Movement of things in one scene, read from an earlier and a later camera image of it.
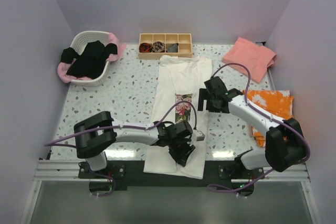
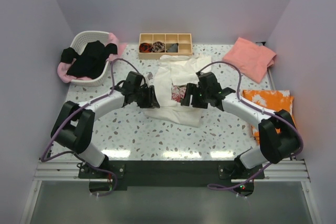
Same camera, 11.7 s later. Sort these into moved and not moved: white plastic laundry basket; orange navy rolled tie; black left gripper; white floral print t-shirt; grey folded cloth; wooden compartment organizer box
Moved: white floral print t-shirt; black left gripper
Not moved: orange navy rolled tie; grey folded cloth; white plastic laundry basket; wooden compartment organizer box
